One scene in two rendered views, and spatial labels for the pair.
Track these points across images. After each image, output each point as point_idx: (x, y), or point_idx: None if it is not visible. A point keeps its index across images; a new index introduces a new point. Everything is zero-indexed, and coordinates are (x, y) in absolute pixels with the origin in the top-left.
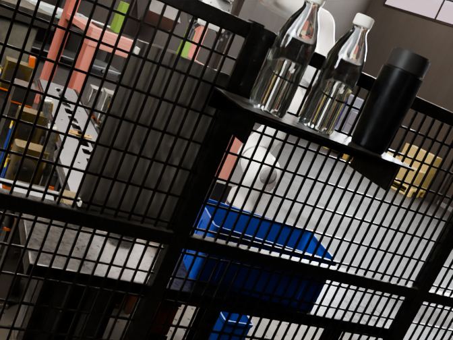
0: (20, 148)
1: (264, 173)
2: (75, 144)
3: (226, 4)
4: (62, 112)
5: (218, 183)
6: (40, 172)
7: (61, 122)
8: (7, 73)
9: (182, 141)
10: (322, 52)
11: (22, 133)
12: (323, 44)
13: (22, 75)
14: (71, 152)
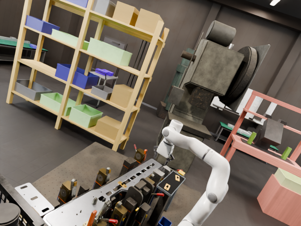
0: (62, 184)
1: None
2: (110, 188)
3: (168, 145)
4: (133, 173)
5: None
6: (67, 196)
7: (122, 177)
8: (136, 154)
9: None
10: (213, 181)
11: (98, 178)
12: (216, 177)
13: (140, 156)
14: (99, 191)
